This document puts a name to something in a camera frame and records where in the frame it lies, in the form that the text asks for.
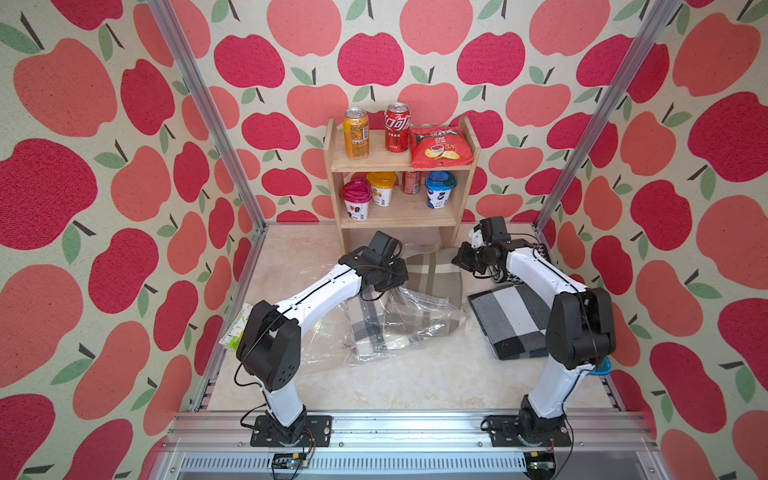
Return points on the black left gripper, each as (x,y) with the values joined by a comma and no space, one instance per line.
(399,262)

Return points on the red chips bag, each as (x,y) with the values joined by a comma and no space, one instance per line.
(439,147)

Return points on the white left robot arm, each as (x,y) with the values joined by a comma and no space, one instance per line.
(270,347)

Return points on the aluminium frame post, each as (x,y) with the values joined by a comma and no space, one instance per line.
(173,34)
(656,20)

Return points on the blue round object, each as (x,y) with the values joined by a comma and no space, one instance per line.
(604,368)

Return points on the aluminium frame post left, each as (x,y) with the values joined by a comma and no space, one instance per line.
(173,34)

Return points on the blue lid cup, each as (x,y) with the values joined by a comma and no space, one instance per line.
(439,186)

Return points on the clear plastic vacuum bag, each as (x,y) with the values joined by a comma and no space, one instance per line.
(323,346)

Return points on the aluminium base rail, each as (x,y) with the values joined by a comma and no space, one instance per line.
(597,444)

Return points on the aluminium frame post right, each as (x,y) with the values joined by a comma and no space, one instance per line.
(656,20)

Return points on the pink lid cup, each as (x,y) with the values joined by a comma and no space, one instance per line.
(357,195)

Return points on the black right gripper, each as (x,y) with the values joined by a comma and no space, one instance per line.
(462,258)

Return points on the brown beige plaid scarf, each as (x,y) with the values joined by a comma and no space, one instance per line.
(436,275)

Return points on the yellow lid cup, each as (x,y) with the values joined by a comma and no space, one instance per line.
(382,185)

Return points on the wooden two-tier shelf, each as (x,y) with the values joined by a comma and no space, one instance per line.
(406,211)

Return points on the white grey plaid scarf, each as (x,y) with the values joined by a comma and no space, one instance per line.
(397,322)

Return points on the orange drink can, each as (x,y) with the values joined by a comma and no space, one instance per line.
(356,133)

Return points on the red cola can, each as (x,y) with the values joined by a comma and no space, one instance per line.
(397,127)

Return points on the black grey striped scarf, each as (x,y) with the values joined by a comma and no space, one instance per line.
(514,321)

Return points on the small red can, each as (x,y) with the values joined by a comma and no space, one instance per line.
(411,181)

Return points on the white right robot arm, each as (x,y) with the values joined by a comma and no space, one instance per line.
(580,332)

